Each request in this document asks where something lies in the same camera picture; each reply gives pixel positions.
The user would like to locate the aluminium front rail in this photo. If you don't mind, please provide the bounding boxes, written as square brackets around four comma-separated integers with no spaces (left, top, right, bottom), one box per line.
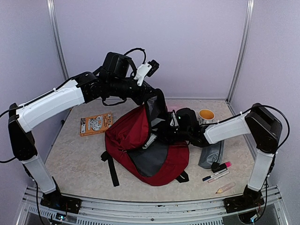
[13,186,292,225]

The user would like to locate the patterned mug orange inside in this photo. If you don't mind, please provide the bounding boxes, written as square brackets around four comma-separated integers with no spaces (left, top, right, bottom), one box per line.
[197,109,215,125]

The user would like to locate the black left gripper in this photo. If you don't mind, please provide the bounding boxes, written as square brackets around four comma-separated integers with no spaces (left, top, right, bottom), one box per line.
[107,76,158,105]

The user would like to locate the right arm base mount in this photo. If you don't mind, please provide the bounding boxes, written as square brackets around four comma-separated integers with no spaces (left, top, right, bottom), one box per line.
[224,195,265,213]

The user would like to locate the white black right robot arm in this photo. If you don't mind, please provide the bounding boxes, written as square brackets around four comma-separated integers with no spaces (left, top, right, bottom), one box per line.
[160,103,287,208]

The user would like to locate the grey pencil case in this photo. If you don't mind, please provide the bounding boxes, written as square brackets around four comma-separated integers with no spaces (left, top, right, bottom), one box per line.
[198,141,225,171]

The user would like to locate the orange treehouse book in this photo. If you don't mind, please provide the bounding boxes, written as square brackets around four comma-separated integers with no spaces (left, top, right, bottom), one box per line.
[79,113,113,136]

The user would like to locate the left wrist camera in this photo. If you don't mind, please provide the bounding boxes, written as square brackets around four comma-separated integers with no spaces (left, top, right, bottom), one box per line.
[146,60,159,77]

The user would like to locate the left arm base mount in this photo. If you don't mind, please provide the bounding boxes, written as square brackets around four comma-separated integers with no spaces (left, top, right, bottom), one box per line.
[40,195,82,214]

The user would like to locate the left aluminium corner post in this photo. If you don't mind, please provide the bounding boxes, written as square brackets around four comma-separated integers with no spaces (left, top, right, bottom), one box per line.
[46,0,69,82]

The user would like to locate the aluminium corner post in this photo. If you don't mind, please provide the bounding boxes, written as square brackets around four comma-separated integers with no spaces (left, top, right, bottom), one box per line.
[46,0,69,82]
[226,0,255,103]

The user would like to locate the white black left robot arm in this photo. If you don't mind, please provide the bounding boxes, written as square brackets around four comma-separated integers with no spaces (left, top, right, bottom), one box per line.
[6,52,159,209]

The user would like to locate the right aluminium corner post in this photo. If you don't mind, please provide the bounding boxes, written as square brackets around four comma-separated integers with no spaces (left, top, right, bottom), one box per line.
[226,0,255,103]

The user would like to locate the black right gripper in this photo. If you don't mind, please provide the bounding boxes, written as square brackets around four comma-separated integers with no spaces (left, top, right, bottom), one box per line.
[148,120,190,145]

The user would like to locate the pink highlighter black cap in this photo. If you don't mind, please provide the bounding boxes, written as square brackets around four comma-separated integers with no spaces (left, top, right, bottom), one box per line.
[211,161,232,173]

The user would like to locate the white paper notebook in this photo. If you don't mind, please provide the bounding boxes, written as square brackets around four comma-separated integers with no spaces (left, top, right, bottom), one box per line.
[142,134,157,149]

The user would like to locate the blue capped marker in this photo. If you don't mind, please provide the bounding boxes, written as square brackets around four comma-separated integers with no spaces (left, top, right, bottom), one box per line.
[203,170,228,181]

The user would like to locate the red student backpack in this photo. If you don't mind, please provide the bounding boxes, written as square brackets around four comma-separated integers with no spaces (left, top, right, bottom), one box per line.
[101,96,189,187]

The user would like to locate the white pen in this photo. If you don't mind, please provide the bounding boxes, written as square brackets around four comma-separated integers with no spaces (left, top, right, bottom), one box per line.
[208,171,230,183]

